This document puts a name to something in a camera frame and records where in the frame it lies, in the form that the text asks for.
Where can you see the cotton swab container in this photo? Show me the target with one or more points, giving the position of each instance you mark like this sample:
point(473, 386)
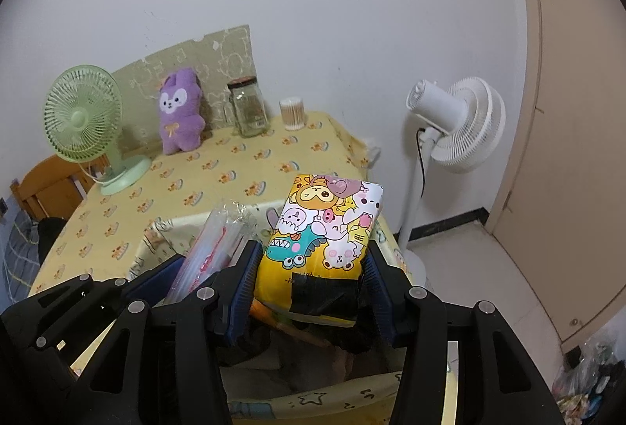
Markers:
point(292, 112)

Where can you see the orange wooden chair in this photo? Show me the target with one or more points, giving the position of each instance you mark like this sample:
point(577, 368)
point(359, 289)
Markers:
point(55, 187)

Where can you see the yellow patterned tablecloth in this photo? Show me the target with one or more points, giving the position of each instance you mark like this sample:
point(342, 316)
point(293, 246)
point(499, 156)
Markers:
point(105, 235)

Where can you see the white standing fan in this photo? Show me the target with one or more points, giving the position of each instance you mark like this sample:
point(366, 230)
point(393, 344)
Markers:
point(462, 126)

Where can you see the purple plush toy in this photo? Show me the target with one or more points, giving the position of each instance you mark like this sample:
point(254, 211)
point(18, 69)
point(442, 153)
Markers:
point(180, 121)

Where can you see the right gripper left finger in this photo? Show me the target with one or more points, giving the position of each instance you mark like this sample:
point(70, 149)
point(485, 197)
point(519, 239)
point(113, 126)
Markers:
point(240, 288)

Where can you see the beige patterned board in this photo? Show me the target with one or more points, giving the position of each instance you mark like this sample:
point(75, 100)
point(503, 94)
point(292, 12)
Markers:
point(216, 59)

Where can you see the black cloth on chair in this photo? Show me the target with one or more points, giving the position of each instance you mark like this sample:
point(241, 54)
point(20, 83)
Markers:
point(48, 230)

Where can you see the clear plastic straw pack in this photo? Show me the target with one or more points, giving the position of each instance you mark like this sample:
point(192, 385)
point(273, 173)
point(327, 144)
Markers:
point(218, 245)

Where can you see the blue plaid bedding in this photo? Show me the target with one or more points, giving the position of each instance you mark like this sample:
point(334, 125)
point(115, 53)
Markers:
point(19, 257)

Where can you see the beige door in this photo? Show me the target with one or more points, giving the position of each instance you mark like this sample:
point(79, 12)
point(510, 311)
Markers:
point(560, 211)

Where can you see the yellow cartoon tissue pack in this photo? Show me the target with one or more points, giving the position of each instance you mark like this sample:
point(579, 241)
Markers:
point(311, 267)

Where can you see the glass jar with lid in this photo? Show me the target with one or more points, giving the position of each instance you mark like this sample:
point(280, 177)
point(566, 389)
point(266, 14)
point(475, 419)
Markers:
point(248, 106)

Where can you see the green desk fan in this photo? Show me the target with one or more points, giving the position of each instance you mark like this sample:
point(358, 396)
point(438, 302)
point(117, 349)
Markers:
point(82, 118)

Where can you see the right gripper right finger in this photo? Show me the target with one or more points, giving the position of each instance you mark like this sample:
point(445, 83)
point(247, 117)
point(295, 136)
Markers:
point(385, 290)

